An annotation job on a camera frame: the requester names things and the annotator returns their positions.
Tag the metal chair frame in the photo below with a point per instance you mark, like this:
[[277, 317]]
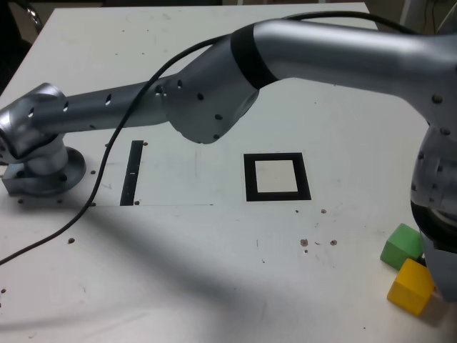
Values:
[[35, 17]]

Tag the yellow cube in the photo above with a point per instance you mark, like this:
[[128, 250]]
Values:
[[410, 289]]

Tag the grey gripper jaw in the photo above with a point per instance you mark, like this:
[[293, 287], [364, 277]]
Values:
[[444, 271]]

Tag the black tape square outline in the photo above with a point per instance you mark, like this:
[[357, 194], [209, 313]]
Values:
[[250, 178]]

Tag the black tape strip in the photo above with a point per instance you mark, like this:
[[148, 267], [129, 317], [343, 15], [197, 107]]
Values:
[[130, 186]]

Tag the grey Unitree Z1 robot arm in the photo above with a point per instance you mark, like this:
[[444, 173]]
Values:
[[321, 46]]

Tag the green cube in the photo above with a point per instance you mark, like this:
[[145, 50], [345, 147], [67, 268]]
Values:
[[400, 246]]

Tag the white post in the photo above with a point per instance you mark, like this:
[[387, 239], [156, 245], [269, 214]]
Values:
[[408, 10]]

